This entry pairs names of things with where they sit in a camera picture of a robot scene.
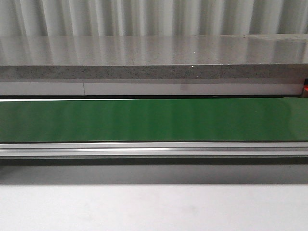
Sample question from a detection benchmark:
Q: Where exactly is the grey stone countertop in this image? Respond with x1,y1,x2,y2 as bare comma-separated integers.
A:
0,34,308,96

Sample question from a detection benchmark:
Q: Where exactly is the white pleated curtain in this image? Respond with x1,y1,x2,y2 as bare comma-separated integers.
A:
0,0,308,36

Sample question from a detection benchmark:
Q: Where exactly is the green conveyor belt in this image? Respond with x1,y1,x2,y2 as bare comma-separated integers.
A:
0,98,308,143

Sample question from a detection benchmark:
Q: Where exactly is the aluminium conveyor frame rail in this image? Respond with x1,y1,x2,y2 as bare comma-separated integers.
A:
0,141,308,159

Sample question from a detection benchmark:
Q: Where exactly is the red object at right edge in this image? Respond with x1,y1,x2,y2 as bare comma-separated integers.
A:
302,79,308,98

